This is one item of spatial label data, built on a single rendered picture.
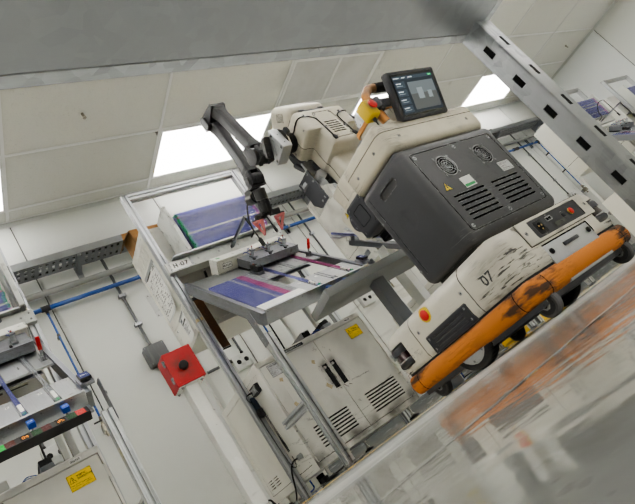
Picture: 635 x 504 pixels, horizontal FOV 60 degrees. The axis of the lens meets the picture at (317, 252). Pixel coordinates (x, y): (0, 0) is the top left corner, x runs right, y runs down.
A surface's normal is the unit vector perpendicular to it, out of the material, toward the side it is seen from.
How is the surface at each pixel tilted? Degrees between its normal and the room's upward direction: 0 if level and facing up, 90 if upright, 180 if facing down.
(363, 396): 90
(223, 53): 180
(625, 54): 90
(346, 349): 90
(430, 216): 90
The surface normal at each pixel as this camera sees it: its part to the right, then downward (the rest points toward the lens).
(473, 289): -0.74, 0.29
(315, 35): 0.56, 0.76
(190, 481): 0.36, -0.58
